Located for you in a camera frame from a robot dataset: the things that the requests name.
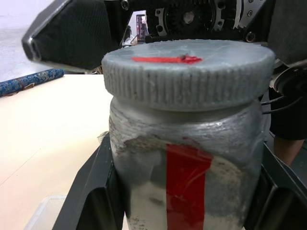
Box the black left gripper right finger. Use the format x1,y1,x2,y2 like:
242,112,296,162
241,140,307,230

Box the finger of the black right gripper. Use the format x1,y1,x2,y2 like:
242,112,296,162
21,0,120,74
267,0,307,66

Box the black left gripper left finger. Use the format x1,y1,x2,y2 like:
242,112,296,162
51,134,128,230

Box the grey ribbed jar lid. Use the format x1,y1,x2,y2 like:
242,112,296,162
101,38,276,113

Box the grey jar with red tape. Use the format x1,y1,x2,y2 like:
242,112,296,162
108,94,266,230

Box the clear plastic box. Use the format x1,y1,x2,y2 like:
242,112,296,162
23,194,68,230

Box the dark computer monitor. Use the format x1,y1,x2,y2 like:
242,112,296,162
135,14,147,44

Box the blue patterned fabric roll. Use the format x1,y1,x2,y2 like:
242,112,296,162
0,68,64,97

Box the person in dark shorts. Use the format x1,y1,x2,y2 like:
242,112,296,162
268,87,307,168

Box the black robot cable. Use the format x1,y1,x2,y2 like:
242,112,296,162
260,94,304,114

